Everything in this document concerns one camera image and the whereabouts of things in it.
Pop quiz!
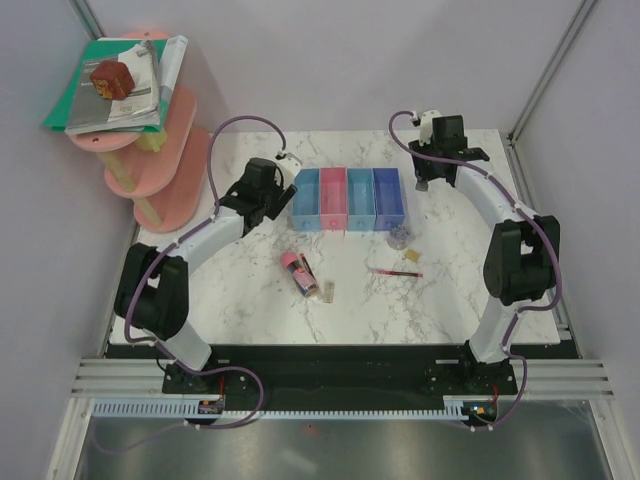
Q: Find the clear jar of paper clips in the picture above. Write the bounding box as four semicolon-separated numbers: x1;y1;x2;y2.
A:
387;224;413;250

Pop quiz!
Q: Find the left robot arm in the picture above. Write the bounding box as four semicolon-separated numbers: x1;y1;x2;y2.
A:
114;154;302;393

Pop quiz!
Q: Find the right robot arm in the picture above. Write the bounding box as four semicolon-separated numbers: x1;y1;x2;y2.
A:
408;110;560;394

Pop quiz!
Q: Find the light blue drawer box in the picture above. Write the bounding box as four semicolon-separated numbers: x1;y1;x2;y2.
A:
291;168;321;232

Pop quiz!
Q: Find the pink glue stick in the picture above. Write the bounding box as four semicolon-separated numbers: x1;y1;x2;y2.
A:
281;252;306;288

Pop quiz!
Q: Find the pink drawer box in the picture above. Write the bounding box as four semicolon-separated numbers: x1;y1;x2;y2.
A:
320;167;348;230

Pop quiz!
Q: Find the purple drawer box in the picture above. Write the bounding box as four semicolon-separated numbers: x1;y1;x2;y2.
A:
373;168;405;231

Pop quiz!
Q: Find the sky blue drawer box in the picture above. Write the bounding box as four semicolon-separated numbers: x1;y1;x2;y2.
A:
347;168;376;232

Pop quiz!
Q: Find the pink tiered shelf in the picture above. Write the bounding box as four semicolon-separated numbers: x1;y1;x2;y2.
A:
67;29;213;235

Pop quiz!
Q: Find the small clear ruler case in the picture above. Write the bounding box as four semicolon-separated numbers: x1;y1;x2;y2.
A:
323;281;335;303

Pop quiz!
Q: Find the yellow eraser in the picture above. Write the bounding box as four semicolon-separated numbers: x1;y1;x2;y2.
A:
405;250;420;262

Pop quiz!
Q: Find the red pen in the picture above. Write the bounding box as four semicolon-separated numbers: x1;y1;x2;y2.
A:
368;267;423;278

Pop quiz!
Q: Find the red brown cube box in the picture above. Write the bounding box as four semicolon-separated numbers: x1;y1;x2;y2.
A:
90;60;135;101

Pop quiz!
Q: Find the grey manual booklet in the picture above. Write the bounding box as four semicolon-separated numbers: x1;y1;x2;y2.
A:
65;48;160;135

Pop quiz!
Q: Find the green folder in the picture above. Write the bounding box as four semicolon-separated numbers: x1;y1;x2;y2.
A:
43;38;169;134

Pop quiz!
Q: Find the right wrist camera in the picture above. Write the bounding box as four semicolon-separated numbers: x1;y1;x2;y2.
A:
411;109;442;146

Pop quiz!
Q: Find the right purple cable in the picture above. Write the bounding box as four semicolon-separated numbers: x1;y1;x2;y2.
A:
388;110;565;434

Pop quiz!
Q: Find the purple cable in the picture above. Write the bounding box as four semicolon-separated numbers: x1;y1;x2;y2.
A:
388;110;565;434
92;115;287;456

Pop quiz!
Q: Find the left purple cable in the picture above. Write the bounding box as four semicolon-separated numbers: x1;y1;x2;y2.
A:
92;115;287;456

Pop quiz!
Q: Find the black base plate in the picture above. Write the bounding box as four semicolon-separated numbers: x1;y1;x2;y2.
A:
104;343;581;414

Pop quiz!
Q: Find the white cable duct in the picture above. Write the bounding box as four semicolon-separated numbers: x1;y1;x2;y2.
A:
92;398;495;421

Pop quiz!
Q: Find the aluminium rail frame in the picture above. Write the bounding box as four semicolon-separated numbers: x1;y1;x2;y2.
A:
72;222;620;479

